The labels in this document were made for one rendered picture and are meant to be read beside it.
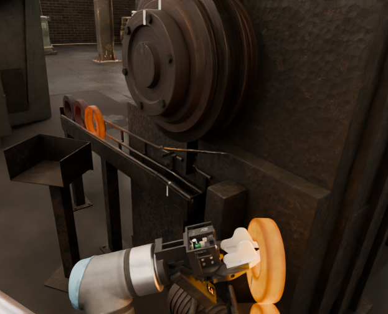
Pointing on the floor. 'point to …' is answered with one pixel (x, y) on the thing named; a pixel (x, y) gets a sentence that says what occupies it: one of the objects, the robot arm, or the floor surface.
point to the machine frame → (305, 147)
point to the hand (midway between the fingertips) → (264, 251)
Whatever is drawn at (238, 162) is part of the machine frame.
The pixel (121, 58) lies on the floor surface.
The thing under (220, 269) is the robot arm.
